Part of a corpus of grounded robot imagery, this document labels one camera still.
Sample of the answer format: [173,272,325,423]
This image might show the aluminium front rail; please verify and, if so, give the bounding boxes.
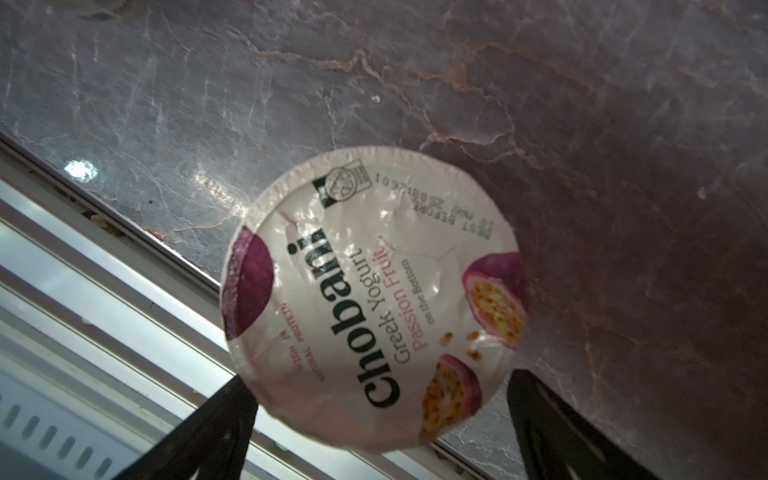
[1,142,475,479]

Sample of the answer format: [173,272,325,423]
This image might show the wide Chobani yogurt tub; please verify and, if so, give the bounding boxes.
[220,147,529,453]

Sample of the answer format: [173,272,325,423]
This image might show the white vented strip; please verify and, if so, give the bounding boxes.
[1,373,139,479]

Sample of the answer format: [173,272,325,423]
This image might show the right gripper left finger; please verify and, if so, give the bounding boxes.
[116,376,258,479]

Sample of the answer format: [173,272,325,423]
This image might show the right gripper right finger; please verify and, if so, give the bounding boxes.
[507,369,656,480]

